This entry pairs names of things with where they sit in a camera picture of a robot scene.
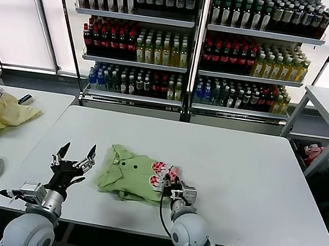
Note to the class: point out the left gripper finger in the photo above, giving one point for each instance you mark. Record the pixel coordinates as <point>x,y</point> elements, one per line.
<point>59,157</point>
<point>88,162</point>

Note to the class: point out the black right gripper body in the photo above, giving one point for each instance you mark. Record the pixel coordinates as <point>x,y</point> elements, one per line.
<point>172,190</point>

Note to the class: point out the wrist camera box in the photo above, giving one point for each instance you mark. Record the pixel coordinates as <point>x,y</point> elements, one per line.
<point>33,192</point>
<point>189,194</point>

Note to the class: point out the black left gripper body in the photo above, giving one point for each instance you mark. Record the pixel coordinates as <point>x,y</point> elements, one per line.
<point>62,177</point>

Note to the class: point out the pale yellow garment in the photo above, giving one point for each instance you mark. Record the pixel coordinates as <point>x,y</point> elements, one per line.
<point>2,112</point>

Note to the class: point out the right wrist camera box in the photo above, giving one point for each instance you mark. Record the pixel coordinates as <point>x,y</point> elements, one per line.
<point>189,194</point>

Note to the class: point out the green tinted drink bottle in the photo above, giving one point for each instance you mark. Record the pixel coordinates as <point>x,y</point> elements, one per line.
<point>115,83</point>
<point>223,97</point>
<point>107,82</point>
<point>215,96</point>

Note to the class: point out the grey metal drinks shelf unit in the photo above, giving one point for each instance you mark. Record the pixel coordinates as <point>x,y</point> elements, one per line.
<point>137,17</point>
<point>258,33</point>

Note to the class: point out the pink red garment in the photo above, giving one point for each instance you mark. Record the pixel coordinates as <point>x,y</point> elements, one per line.
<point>313,153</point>

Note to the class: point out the red cap cola bottle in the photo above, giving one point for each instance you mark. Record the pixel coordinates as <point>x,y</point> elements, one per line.
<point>163,89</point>
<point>262,102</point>
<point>121,43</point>
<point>95,40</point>
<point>86,38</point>
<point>103,41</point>
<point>216,56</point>
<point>242,60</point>
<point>155,88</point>
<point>130,45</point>
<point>250,61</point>
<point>233,59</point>
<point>207,55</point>
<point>270,103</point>
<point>112,42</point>
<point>224,57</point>

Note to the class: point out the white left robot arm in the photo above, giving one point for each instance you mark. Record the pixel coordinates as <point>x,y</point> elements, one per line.
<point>30,230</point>

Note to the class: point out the blue label water bottle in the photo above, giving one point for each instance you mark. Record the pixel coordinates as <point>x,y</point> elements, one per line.
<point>92,79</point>
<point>99,80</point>
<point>206,94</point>
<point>198,93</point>

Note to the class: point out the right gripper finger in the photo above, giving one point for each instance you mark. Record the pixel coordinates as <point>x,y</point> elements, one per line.
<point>176,176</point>
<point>166,179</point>

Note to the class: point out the grey window frame bar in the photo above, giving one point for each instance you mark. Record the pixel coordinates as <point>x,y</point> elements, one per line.
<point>40,2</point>

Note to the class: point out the green polo shirt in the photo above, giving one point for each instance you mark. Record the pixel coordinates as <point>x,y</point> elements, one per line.
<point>131,177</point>

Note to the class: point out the small dark drink bottle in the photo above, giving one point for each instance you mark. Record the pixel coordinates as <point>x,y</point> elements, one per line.
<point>231,98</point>
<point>246,100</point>
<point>123,84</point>
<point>131,85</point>
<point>254,101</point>
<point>139,86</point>
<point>146,87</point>
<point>238,99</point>

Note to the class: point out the blue white handheld device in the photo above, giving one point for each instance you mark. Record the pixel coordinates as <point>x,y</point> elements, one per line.
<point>26,99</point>

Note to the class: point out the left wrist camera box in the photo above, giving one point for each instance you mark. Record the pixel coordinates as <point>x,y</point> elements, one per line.
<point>33,192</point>

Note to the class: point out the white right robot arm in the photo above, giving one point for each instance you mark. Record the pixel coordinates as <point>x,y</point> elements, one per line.
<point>191,232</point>

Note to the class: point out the dark bottle beige label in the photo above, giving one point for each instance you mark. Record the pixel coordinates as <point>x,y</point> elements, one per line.
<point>277,16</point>
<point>287,17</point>

